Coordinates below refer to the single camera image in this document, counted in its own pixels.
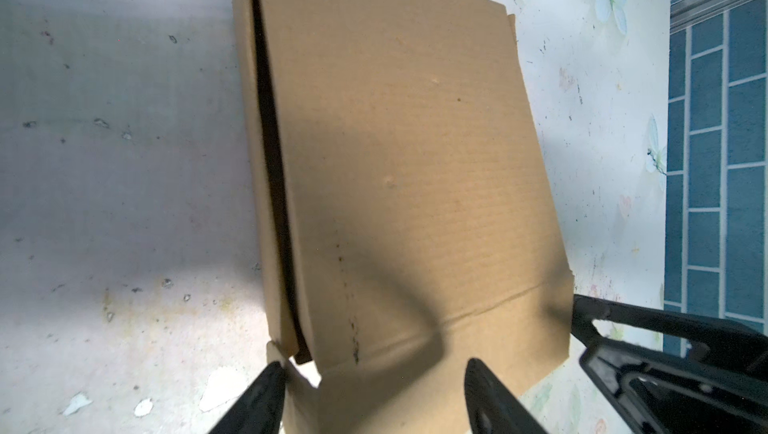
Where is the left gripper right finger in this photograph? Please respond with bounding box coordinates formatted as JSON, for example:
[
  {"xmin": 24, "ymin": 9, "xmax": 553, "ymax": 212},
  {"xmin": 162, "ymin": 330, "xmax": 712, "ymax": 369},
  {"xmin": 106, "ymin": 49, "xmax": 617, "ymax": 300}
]
[{"xmin": 464, "ymin": 358, "xmax": 546, "ymax": 434}]

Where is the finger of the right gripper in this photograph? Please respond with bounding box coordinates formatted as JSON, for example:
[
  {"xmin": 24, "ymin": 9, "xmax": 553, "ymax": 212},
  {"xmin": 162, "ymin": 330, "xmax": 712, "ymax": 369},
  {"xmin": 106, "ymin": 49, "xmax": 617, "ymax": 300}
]
[
  {"xmin": 571, "ymin": 294, "xmax": 767, "ymax": 374},
  {"xmin": 579, "ymin": 338, "xmax": 767, "ymax": 433}
]

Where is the brown cardboard box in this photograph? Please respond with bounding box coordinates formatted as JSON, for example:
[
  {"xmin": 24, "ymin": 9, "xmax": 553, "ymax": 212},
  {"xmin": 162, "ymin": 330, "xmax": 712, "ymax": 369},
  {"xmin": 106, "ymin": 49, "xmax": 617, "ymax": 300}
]
[{"xmin": 233, "ymin": 0, "xmax": 573, "ymax": 433}]

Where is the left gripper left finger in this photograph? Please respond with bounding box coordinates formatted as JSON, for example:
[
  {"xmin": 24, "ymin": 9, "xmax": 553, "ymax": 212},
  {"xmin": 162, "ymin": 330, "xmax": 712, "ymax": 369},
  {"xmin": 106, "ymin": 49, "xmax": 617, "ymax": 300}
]
[{"xmin": 209, "ymin": 361, "xmax": 286, "ymax": 434}]

